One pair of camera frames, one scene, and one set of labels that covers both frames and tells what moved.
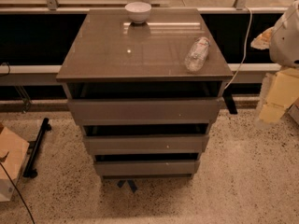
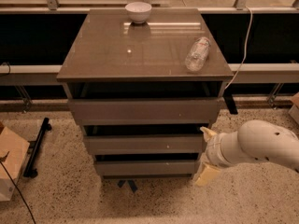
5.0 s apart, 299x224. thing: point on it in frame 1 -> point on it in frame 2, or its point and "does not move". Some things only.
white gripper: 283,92 -> 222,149
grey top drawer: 147,111 does not move
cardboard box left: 13,154 does not move
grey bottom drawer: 147,169 does not move
